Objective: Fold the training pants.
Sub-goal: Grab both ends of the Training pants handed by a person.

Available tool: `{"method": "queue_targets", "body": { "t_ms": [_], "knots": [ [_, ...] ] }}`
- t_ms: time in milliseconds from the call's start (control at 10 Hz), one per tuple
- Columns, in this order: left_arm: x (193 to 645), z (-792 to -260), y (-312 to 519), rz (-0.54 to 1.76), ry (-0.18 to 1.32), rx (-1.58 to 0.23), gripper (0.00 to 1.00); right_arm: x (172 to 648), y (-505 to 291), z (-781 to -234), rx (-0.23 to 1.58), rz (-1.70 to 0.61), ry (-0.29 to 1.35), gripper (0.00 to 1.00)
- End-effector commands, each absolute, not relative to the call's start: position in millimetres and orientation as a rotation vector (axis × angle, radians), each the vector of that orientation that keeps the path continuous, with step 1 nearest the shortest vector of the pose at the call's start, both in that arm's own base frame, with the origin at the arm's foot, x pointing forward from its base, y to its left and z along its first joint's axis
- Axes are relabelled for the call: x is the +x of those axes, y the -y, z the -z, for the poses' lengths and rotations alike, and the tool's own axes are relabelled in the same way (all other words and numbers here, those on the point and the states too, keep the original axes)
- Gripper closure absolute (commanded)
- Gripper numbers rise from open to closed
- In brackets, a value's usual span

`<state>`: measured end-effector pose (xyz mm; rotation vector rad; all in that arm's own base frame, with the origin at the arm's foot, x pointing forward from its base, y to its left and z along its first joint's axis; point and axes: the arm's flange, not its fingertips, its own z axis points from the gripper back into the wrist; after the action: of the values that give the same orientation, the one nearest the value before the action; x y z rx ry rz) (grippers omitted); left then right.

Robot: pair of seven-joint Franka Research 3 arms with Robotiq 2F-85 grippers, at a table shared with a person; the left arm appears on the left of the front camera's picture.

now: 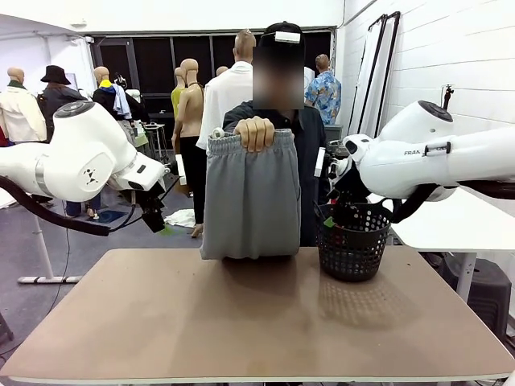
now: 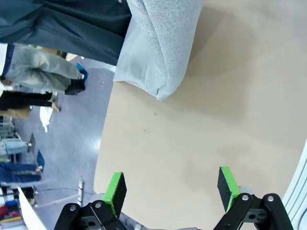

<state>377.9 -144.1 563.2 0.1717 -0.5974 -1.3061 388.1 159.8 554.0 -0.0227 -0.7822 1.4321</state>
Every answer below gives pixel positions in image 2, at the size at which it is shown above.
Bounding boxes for person in black shirt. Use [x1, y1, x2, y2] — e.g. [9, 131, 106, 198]
[0, 0, 133, 94]

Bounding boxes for white aluminium frame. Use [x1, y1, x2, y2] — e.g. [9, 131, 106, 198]
[282, 138, 307, 230]

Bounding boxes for mannequin with white shirt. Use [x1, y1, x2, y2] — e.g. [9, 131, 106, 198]
[0, 43, 15, 92]

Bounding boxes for white tube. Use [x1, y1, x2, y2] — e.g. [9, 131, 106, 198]
[78, 175, 85, 204]

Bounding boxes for mannequin with light jeans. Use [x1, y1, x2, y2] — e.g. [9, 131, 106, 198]
[0, 132, 37, 157]

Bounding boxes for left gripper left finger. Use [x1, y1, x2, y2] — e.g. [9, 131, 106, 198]
[54, 172, 128, 230]

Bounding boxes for black shoe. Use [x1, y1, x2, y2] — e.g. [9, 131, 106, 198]
[64, 78, 86, 96]

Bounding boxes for white tabletop panel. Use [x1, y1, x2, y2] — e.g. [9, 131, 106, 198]
[17, 186, 50, 230]

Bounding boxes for blue flat board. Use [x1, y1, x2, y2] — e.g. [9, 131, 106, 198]
[35, 149, 45, 173]

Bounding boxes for grey training pants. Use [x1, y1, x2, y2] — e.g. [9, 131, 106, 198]
[112, 0, 203, 102]

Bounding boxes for mannequin black hat dark jeans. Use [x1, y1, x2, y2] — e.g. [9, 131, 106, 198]
[0, 162, 43, 189]

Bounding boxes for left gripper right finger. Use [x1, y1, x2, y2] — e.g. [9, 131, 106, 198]
[213, 166, 295, 230]

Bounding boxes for crumpled white cloth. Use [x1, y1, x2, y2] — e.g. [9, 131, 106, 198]
[39, 106, 53, 133]

